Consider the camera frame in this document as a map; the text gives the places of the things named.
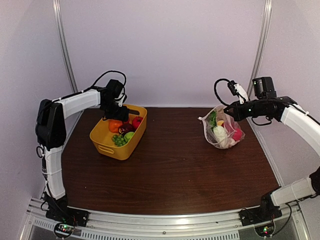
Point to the dark purple plush fruit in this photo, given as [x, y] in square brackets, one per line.
[126, 128]

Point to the front aluminium rail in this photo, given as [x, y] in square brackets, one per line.
[224, 225]

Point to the green plush grapes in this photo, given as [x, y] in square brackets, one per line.
[119, 140]

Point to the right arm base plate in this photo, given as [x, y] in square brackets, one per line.
[253, 216]

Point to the green plush vegetable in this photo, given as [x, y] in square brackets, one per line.
[128, 136]

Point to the circuit board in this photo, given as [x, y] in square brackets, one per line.
[62, 230]
[264, 230]

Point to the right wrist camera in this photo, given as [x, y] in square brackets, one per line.
[237, 90]

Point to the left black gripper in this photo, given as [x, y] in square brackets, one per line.
[123, 116]

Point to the yellow plastic basket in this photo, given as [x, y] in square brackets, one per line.
[102, 137]

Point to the left aluminium frame post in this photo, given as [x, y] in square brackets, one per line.
[63, 45]

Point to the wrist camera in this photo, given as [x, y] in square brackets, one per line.
[122, 98]
[237, 90]

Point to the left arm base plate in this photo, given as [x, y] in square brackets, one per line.
[70, 216]

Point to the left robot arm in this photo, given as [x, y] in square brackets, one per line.
[50, 127]

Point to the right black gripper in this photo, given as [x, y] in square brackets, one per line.
[238, 114]

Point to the yellow plush burger bun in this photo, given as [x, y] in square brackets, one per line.
[220, 123]

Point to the white plush daikon radish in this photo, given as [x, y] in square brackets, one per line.
[219, 132]

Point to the aluminium frame post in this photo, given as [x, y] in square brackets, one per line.
[262, 41]
[63, 45]

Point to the right circuit board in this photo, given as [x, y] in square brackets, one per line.
[264, 230]

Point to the red plush tomato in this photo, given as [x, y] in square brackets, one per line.
[137, 121]

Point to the orange plush fruit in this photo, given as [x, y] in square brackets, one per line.
[114, 125]

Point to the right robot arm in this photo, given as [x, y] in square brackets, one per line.
[285, 110]

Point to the right aluminium frame post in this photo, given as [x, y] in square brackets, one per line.
[262, 41]

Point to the clear zip top bag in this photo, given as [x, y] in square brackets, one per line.
[229, 124]

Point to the left circuit board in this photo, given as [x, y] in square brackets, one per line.
[62, 230]

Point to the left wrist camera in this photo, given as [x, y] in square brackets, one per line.
[122, 98]

